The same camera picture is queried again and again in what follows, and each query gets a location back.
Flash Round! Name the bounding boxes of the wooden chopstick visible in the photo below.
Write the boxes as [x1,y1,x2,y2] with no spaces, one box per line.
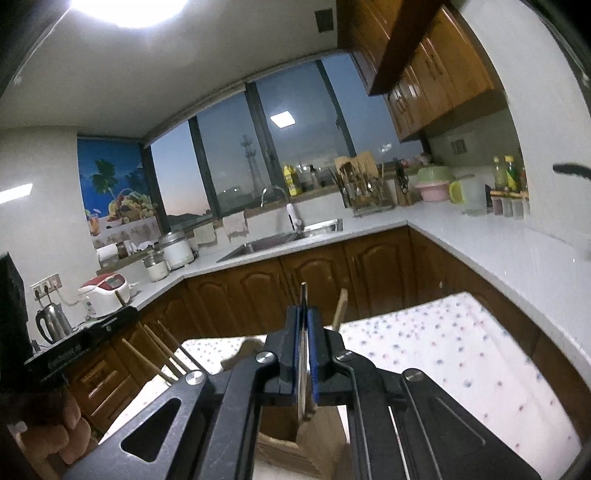
[115,290,186,376]
[121,338,171,383]
[158,320,205,371]

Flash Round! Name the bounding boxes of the pink pot with lid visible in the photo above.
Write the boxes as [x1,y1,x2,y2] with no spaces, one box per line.
[413,166,456,203]

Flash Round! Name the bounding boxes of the white wall power socket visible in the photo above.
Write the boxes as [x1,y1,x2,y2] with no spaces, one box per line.
[30,272,64,301]

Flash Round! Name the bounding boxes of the wooden cabinets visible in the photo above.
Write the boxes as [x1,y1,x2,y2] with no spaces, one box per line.
[335,0,509,142]
[65,225,546,444]

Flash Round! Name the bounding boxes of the curved kitchen faucet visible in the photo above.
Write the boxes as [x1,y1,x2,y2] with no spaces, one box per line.
[260,186,306,234]

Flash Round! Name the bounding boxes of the steel kitchen sink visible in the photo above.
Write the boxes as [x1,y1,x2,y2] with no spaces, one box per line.
[216,219,345,263]

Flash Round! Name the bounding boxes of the dark knife block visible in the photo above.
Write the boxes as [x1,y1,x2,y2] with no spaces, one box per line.
[394,159,417,206]

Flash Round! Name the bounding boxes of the white paper roll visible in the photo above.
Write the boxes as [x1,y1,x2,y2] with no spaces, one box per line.
[96,244,122,270]

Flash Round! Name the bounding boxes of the white dotted tablecloth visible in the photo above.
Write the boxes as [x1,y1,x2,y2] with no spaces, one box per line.
[182,292,583,480]

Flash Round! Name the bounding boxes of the round ceiling lamp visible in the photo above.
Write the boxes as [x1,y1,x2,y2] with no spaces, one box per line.
[68,0,191,29]

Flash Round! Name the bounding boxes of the steel electric kettle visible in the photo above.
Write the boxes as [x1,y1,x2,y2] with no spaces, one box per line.
[35,302,75,345]

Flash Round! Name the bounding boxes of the white kitchen countertop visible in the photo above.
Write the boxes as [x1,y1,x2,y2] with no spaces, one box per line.
[28,203,591,344]

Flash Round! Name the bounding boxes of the wooden utensil holder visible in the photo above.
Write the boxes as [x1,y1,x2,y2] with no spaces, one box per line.
[221,288,352,480]

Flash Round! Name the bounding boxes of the fruit wall poster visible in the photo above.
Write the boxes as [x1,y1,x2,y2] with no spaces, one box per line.
[76,137,160,250]

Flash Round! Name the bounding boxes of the yellow detergent bottle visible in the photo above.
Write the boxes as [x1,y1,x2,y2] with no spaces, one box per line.
[281,162,300,197]

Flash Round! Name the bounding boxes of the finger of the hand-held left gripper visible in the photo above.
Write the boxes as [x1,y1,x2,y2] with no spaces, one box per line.
[88,308,142,345]

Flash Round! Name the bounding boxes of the person's left hand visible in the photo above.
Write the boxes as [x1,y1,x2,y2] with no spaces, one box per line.
[13,385,99,465]

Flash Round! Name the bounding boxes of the wooden upper cabinets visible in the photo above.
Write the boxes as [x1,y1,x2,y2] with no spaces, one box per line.
[335,0,509,142]

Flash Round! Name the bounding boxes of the wooden cutting board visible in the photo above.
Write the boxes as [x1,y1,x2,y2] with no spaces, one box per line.
[333,151,380,184]

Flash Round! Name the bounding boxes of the beige dish cloth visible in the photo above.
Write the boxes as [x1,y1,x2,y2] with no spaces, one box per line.
[223,212,250,241]
[193,224,218,248]

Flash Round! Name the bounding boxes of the white pot with metal lid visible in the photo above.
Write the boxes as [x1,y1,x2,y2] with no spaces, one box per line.
[159,232,194,271]

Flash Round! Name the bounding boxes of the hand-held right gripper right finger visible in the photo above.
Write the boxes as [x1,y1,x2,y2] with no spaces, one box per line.
[306,306,544,480]

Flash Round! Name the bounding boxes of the metal utensil rack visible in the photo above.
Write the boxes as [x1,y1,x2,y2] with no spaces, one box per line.
[339,173,394,218]

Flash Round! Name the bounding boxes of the glass storage jar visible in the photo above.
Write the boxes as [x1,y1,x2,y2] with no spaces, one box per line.
[142,249,170,282]

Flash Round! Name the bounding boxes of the wooden lower cabinets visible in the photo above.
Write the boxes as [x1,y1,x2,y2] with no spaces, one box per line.
[65,225,546,444]

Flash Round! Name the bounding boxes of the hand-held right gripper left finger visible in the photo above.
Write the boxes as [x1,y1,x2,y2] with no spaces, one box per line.
[62,305,306,480]

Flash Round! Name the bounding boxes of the clear pitcher with green handle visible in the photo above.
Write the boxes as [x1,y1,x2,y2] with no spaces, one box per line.
[449,174,489,217]

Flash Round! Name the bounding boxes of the white red rice cooker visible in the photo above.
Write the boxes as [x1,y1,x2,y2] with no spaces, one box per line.
[76,272,140,320]

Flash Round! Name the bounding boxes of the spice jar rack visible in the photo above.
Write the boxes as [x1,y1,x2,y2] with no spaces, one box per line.
[489,189,531,219]

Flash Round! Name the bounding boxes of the large kitchen window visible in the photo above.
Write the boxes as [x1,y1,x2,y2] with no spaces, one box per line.
[141,53,426,232]

